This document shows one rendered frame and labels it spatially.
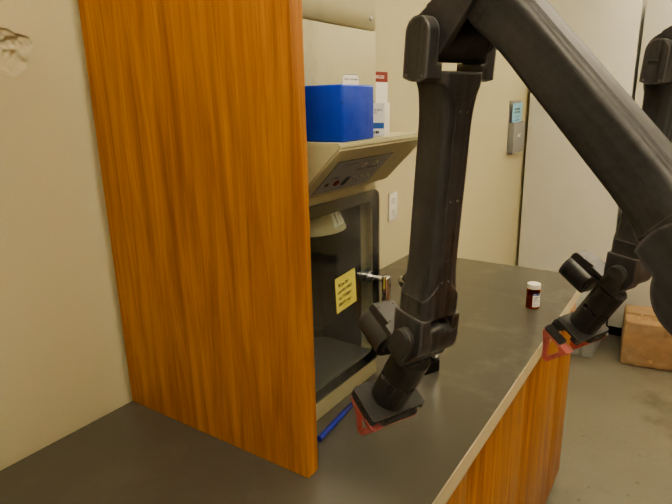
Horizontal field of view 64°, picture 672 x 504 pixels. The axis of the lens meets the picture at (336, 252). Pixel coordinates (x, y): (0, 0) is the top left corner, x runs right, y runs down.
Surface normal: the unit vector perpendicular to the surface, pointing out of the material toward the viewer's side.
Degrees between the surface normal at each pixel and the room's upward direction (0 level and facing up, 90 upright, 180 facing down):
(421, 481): 0
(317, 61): 90
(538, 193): 90
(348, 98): 90
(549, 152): 90
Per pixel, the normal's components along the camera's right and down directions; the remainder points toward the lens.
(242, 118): -0.55, 0.23
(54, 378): 0.83, 0.13
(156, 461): -0.02, -0.96
